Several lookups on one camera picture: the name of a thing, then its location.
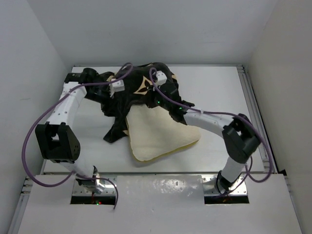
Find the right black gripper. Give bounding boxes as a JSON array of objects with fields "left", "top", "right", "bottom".
[{"left": 142, "top": 83, "right": 172, "bottom": 111}]

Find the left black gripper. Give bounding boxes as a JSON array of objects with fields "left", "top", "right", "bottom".
[{"left": 85, "top": 87, "right": 122, "bottom": 117}]

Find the black floral pillowcase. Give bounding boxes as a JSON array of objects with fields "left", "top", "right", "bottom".
[{"left": 98, "top": 62, "right": 178, "bottom": 143}]

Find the cream yellow pillow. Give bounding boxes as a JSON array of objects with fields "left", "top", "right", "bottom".
[{"left": 124, "top": 105, "right": 201, "bottom": 162}]

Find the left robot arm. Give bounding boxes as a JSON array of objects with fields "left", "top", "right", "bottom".
[{"left": 35, "top": 68, "right": 106, "bottom": 194}]

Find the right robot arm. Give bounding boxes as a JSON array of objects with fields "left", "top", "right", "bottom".
[{"left": 155, "top": 81, "right": 260, "bottom": 194}]

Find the white front cover board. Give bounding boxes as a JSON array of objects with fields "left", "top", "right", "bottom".
[{"left": 19, "top": 175, "right": 301, "bottom": 234}]

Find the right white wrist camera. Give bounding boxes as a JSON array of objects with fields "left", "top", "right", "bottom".
[{"left": 156, "top": 71, "right": 167, "bottom": 86}]

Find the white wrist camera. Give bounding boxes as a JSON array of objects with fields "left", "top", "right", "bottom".
[
  {"left": 109, "top": 79, "right": 125, "bottom": 98},
  {"left": 156, "top": 71, "right": 167, "bottom": 86}
]

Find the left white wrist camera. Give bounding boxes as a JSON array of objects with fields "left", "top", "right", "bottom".
[{"left": 109, "top": 79, "right": 125, "bottom": 98}]

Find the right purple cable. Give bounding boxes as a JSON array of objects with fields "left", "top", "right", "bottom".
[{"left": 149, "top": 67, "right": 274, "bottom": 183}]

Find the purple cable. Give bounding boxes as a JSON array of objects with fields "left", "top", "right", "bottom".
[
  {"left": 21, "top": 62, "right": 134, "bottom": 211},
  {"left": 149, "top": 67, "right": 274, "bottom": 183}
]

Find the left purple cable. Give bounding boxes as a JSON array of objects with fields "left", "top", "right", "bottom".
[{"left": 21, "top": 62, "right": 134, "bottom": 211}]

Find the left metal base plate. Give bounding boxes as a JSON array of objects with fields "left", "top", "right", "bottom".
[{"left": 72, "top": 175, "right": 117, "bottom": 197}]

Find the metal base plate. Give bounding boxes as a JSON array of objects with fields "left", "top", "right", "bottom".
[
  {"left": 72, "top": 175, "right": 117, "bottom": 197},
  {"left": 201, "top": 174, "right": 248, "bottom": 196}
]

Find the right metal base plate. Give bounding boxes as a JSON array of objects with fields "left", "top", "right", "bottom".
[{"left": 201, "top": 174, "right": 248, "bottom": 196}]

